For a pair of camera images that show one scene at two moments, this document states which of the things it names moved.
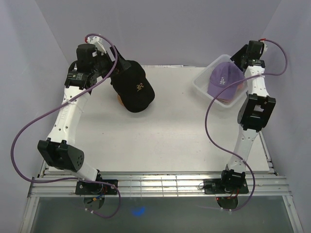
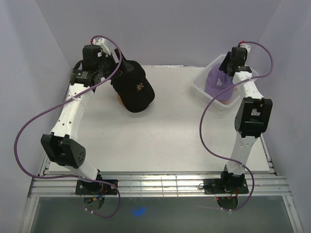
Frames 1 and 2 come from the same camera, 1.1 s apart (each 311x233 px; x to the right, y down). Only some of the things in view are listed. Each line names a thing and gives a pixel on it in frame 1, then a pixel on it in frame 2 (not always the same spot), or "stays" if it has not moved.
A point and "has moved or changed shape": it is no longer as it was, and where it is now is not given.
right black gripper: x=235 y=58 to x=223 y=67
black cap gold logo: x=132 y=87 stays
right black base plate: x=215 y=186 stays
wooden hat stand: x=120 y=100 stays
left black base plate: x=85 y=188 stays
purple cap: x=224 y=74 has moved or changed shape
